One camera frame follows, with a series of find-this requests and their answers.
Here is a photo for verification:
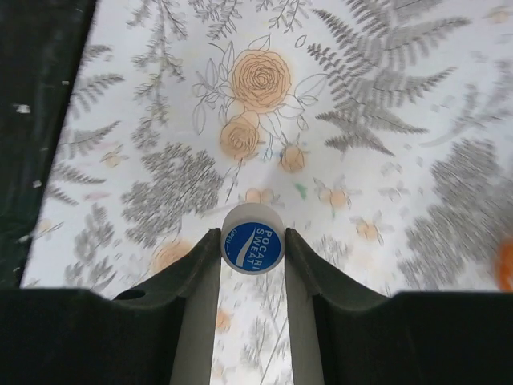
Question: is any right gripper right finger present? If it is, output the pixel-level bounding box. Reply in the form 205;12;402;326
285;229;512;384

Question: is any floral table mat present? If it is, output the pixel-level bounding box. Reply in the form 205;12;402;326
22;1;512;298

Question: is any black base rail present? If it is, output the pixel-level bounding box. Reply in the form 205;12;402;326
1;0;96;288

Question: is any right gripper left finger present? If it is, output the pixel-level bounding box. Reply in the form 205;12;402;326
1;229;220;384

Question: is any blue white bottle cap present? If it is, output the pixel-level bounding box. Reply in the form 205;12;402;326
220;203;285;275

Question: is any orange soda bottle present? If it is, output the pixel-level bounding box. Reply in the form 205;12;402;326
496;239;513;292

